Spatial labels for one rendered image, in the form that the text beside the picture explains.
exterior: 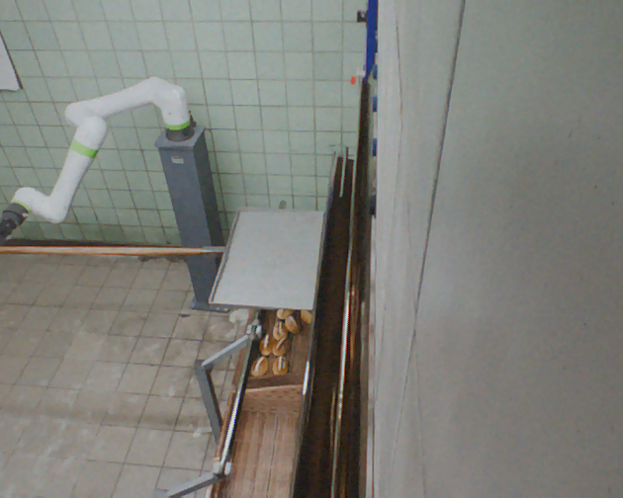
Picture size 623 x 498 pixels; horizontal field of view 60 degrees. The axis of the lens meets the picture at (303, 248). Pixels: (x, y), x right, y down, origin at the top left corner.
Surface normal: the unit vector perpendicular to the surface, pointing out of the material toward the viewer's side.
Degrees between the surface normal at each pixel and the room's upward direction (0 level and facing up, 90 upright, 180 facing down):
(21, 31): 90
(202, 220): 90
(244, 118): 90
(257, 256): 3
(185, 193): 90
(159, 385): 0
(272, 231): 3
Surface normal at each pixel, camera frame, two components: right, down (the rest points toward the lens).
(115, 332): -0.04, -0.75
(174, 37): -0.11, 0.66
